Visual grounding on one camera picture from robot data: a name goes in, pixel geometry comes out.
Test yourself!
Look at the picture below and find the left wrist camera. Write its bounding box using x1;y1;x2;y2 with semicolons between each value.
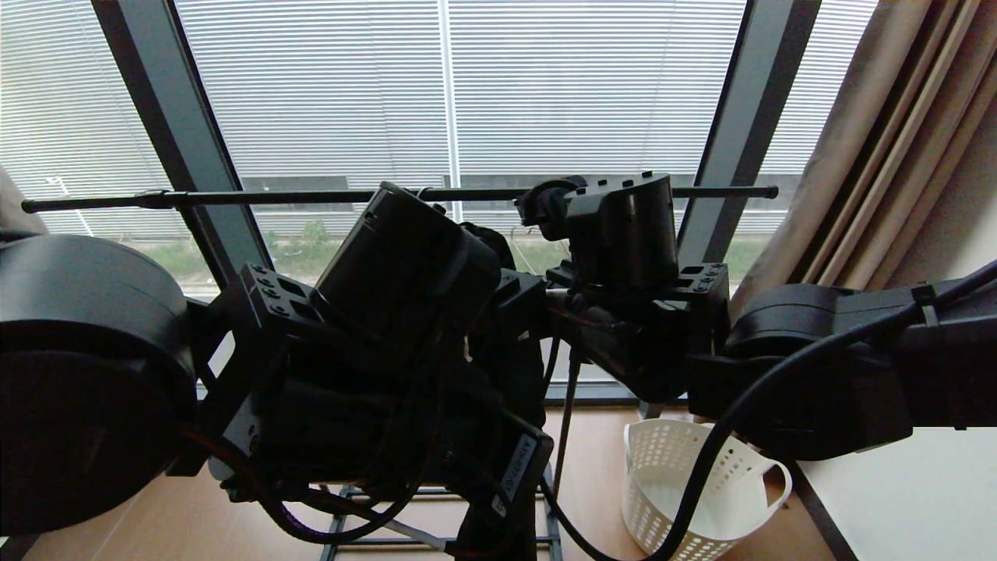
487;269;548;340

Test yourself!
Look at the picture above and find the black cable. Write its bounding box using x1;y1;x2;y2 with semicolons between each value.
541;261;997;561

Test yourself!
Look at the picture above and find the black clothes rack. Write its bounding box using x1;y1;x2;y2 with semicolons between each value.
22;185;780;561

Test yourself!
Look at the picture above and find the window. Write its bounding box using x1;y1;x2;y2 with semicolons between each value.
0;0;881;406

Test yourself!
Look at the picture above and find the white laundry basket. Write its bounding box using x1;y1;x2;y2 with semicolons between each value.
622;419;794;561

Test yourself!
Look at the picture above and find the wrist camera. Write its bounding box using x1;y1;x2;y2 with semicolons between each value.
514;178;587;242
487;269;548;340

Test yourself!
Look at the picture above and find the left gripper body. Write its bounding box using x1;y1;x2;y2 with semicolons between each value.
436;366;555;546

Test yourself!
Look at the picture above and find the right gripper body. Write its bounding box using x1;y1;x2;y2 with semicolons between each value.
545;269;694;404

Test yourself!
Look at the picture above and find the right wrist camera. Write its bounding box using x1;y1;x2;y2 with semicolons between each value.
514;178;587;242

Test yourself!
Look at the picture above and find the beige curtain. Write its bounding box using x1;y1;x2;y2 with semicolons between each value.
0;165;49;236
728;0;997;312

